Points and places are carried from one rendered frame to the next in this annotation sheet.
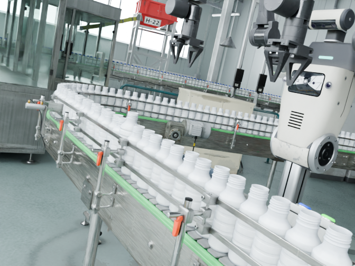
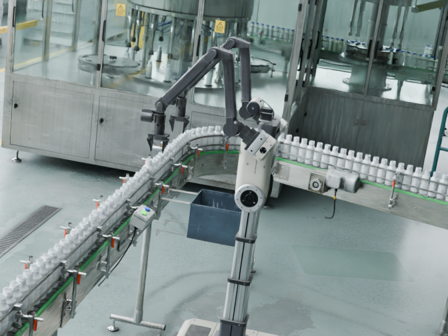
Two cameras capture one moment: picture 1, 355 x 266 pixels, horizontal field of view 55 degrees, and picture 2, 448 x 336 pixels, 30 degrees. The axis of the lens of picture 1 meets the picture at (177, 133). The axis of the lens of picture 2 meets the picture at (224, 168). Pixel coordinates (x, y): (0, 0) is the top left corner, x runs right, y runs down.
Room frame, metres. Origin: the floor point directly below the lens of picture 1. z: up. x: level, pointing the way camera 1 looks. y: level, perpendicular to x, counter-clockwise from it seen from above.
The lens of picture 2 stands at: (-1.86, -3.41, 2.56)
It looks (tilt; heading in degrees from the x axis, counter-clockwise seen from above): 16 degrees down; 45
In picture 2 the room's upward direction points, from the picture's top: 8 degrees clockwise
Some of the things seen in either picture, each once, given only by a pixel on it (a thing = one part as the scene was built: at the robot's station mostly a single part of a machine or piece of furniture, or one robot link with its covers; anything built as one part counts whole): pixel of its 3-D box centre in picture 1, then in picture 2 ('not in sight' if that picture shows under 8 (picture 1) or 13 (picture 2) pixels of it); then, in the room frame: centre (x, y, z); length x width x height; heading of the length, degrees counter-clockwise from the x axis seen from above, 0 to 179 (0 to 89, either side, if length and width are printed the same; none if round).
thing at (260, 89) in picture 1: (260, 84); not in sight; (7.40, -1.52, 1.55); 0.17 x 0.15 x 0.42; 107
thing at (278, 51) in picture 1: (280, 64); (154, 143); (0.86, -0.21, 1.43); 0.07 x 0.07 x 0.09; 35
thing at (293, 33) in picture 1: (292, 36); (159, 130); (0.87, -0.23, 1.50); 0.10 x 0.07 x 0.07; 125
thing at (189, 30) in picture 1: (189, 31); (180, 112); (1.23, 0.03, 1.50); 0.10 x 0.07 x 0.07; 126
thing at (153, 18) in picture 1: (146, 67); not in sight; (7.95, 1.02, 1.40); 0.92 x 0.72 x 2.80; 107
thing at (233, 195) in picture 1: (229, 212); (117, 205); (0.71, -0.15, 1.08); 0.06 x 0.06 x 0.17
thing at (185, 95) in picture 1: (208, 131); not in sight; (5.50, -0.48, 0.59); 1.10 x 0.62 x 1.18; 107
